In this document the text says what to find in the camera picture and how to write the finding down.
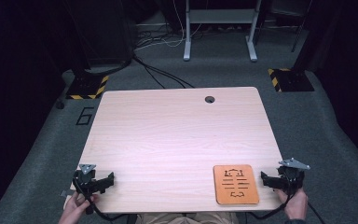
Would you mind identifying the person's right hand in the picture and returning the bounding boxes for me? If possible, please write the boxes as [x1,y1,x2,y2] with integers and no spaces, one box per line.
[276,188,310,221]

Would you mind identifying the person's beige trousers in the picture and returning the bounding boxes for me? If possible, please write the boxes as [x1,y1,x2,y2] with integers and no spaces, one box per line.
[134,211,241,224]

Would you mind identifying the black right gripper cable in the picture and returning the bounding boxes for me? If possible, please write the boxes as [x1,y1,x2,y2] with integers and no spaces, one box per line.
[247,192,324,224]

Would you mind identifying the person's left hand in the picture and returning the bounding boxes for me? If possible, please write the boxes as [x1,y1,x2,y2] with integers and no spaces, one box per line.
[62,190,100,220]

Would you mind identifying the thick black floor cable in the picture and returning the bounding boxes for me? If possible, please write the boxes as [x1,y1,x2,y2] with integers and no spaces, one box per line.
[131,55,196,90]

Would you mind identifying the black stand post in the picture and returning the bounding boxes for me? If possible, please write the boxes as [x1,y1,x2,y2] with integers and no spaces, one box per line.
[290,0,330,73]

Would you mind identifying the dark cabinet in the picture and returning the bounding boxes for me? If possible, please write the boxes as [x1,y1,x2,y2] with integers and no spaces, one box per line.
[62,0,139,76]

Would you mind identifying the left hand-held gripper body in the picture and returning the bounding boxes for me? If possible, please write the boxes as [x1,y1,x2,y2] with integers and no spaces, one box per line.
[72,162,106,216]

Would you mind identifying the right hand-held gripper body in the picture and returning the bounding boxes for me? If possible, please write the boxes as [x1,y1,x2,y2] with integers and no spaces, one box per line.
[276,157,311,196]

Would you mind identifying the white metal desk frame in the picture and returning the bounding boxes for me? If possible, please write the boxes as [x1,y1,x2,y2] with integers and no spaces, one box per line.
[182,0,263,63]

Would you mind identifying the orange wooden cut-out board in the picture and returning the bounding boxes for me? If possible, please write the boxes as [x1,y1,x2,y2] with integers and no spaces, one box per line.
[213,163,260,206]

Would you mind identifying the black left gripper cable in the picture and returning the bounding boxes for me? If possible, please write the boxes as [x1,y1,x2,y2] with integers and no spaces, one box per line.
[72,176,129,223]

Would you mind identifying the white floor cable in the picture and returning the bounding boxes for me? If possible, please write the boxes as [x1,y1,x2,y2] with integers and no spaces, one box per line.
[134,0,203,51]

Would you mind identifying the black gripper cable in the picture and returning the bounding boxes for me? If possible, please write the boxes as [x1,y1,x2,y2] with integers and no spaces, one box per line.
[247,192,324,224]
[72,176,129,223]

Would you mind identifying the black striped-edge stand base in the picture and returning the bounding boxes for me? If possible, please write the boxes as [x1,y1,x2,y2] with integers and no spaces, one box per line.
[65,74,110,101]
[267,67,316,93]

